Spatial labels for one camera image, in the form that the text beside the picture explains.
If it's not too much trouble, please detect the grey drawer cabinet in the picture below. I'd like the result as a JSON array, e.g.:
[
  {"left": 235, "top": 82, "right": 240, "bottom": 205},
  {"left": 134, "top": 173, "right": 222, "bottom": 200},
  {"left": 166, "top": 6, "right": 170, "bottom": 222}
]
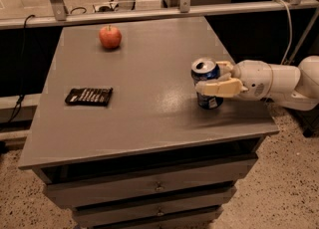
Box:
[{"left": 19, "top": 17, "right": 278, "bottom": 229}]

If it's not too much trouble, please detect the black cable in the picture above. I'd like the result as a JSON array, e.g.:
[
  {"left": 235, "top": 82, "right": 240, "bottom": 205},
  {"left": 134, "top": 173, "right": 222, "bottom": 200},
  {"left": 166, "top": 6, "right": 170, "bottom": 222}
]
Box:
[{"left": 5, "top": 14, "right": 36, "bottom": 125}]

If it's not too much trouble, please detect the white cable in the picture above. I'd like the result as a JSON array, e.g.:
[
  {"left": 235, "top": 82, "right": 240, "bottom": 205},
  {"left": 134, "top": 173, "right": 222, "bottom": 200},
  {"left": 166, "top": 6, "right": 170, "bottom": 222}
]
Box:
[{"left": 272, "top": 0, "right": 294, "bottom": 66}]

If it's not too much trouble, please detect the blue pepsi can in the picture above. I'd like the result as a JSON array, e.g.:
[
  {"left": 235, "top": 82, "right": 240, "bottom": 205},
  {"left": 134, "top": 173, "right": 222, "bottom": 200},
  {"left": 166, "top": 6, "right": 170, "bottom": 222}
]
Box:
[{"left": 191, "top": 58, "right": 223, "bottom": 110}]

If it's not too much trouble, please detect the red apple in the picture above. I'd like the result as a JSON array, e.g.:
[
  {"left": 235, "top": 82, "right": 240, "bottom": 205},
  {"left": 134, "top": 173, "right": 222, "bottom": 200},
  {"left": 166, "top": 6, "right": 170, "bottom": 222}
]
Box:
[{"left": 99, "top": 25, "right": 122, "bottom": 49}]

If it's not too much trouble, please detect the white power strip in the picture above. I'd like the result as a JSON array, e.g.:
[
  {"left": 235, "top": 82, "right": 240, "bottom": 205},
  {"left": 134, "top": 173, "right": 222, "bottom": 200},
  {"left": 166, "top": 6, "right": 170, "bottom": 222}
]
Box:
[{"left": 93, "top": 3, "right": 119, "bottom": 12}]

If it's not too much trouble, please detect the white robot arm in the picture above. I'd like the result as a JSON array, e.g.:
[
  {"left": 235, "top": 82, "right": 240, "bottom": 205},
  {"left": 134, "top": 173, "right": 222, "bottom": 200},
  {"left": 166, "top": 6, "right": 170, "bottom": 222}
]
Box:
[{"left": 191, "top": 56, "right": 319, "bottom": 111}]

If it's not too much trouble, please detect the black snack packet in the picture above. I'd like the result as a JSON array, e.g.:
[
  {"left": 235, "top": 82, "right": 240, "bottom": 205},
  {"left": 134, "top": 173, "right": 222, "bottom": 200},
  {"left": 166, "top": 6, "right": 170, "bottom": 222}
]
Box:
[{"left": 65, "top": 88, "right": 113, "bottom": 107}]

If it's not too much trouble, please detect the grey metal railing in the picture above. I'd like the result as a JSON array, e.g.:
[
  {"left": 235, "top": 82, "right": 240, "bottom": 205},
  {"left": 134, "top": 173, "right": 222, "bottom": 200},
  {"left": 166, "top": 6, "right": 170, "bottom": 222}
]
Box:
[{"left": 0, "top": 0, "right": 319, "bottom": 30}]

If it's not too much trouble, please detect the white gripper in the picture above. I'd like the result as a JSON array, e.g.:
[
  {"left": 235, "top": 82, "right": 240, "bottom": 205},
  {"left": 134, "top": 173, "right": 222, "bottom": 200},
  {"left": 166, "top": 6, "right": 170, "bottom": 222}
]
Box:
[{"left": 195, "top": 60, "right": 272, "bottom": 101}]

